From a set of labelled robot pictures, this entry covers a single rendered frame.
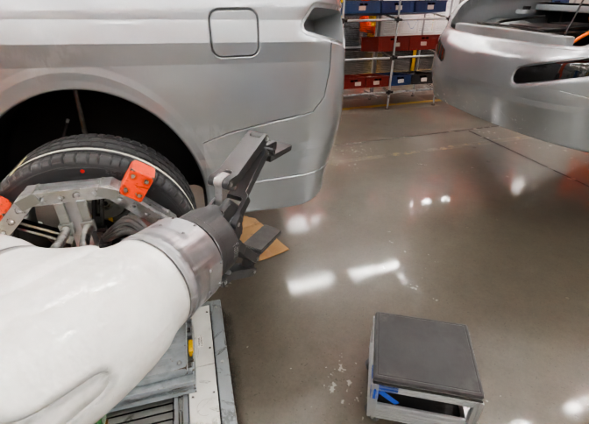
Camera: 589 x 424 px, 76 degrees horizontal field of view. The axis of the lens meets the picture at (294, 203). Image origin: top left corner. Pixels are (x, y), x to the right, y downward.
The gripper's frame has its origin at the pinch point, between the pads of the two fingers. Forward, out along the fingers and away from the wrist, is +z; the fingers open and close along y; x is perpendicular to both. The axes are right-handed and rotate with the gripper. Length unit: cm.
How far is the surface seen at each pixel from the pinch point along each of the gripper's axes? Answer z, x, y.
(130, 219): 25, 52, -31
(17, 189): 18, 87, -29
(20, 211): 14, 81, -33
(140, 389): 39, 66, -121
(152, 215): 35, 53, -34
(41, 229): 23, 87, -44
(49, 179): 23, 80, -26
